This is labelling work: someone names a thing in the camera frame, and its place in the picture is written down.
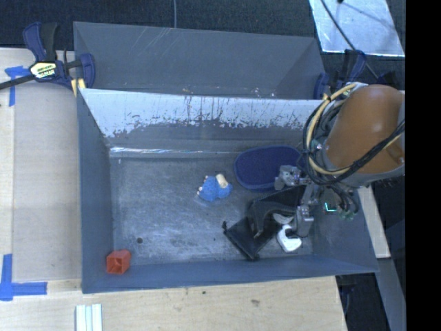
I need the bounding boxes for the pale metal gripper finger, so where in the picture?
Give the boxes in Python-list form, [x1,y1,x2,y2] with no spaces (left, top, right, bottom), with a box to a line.
[274,165,308,191]
[295,205,315,239]

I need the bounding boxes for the white plastic piece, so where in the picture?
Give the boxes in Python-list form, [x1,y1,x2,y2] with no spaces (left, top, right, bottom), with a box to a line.
[274,213,303,254]

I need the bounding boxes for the dark blue oval cloth pad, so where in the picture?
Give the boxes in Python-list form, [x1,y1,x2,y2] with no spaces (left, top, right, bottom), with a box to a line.
[233,145,305,194]

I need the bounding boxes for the black plastic tool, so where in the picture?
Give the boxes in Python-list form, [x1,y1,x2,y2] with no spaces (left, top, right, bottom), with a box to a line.
[221,184,308,262]

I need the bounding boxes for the blue toy figure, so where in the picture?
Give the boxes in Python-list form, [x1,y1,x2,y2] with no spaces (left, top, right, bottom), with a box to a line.
[196,173,234,203]

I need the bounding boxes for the grey metal bin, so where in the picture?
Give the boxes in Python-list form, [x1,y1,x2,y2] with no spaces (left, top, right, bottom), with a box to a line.
[72,21,380,294]

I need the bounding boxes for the red hollow cube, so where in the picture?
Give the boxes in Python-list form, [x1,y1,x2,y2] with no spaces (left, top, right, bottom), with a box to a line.
[105,249,132,275]

